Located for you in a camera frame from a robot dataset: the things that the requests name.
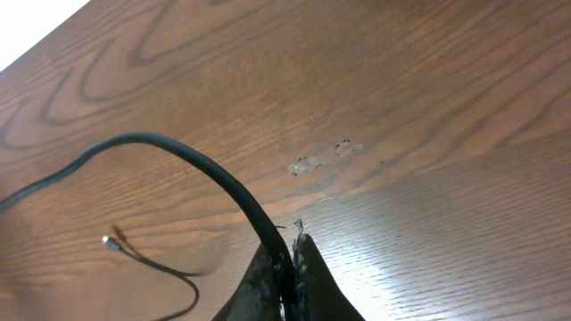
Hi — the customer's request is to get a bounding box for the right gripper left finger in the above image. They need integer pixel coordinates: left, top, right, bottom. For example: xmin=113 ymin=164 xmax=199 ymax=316
xmin=212 ymin=244 xmax=282 ymax=321

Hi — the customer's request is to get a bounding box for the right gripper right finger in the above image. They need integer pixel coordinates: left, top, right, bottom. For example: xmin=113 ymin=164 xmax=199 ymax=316
xmin=293 ymin=218 xmax=364 ymax=321

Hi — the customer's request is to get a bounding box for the black usb cable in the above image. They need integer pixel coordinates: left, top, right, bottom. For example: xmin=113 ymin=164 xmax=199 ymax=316
xmin=0 ymin=131 xmax=298 ymax=321

